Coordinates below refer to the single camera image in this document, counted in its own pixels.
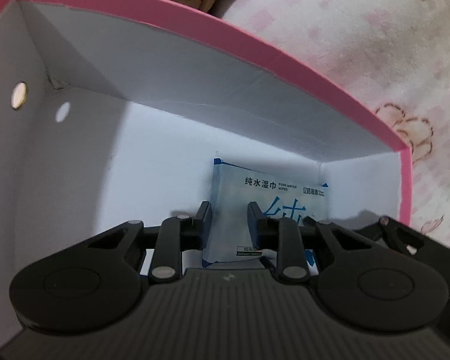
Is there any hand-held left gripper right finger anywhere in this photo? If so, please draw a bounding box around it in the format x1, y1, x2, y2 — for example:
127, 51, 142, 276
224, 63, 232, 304
246, 201, 376, 283

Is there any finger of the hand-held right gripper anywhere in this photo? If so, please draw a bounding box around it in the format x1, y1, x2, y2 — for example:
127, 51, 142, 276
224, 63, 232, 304
354, 214, 442, 260

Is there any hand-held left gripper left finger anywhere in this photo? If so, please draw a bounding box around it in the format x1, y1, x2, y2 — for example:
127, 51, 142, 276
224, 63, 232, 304
85, 201, 213, 283

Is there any blue wet wipes packet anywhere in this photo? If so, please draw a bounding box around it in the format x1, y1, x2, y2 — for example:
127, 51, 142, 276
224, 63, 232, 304
202, 156, 330, 269

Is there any pink cardboard box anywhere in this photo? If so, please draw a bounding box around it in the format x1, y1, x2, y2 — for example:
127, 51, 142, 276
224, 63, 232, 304
0, 0, 413, 350

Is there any pink checked pillow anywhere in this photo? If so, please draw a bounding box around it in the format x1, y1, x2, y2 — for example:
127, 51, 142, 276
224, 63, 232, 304
214, 0, 450, 259

